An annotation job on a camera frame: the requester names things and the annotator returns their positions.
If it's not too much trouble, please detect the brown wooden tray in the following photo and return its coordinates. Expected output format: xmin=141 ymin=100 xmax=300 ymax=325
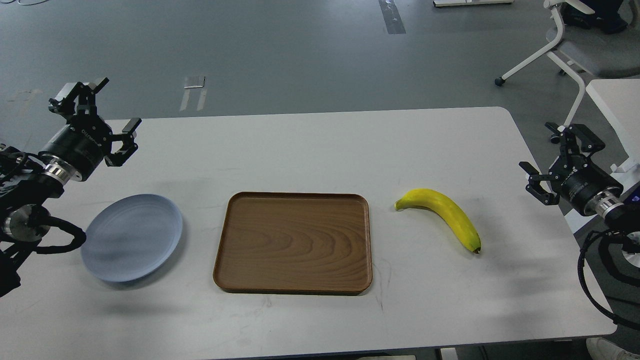
xmin=212 ymin=191 xmax=373 ymax=296

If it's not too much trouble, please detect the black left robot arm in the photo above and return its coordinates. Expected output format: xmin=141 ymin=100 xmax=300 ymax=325
xmin=0 ymin=77 xmax=142 ymax=296

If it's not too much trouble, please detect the white shoe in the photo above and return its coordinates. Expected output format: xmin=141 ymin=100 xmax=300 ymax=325
xmin=585 ymin=337 xmax=640 ymax=360

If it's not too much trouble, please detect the yellow banana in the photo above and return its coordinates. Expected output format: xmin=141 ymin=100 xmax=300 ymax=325
xmin=394 ymin=187 xmax=482 ymax=255

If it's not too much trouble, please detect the white office chair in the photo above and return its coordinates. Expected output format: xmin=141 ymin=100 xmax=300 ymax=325
xmin=494 ymin=0 xmax=640 ymax=132

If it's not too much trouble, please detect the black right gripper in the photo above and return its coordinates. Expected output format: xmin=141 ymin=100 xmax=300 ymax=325
xmin=519 ymin=122 xmax=623 ymax=216

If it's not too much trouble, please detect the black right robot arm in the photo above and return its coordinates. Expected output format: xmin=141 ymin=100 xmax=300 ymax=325
xmin=519 ymin=121 xmax=639 ymax=330

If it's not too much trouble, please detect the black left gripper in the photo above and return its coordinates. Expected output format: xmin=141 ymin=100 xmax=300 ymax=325
xmin=39 ymin=77 xmax=142 ymax=182

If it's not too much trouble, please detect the light blue round plate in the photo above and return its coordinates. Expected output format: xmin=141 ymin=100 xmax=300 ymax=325
xmin=80 ymin=193 xmax=184 ymax=283

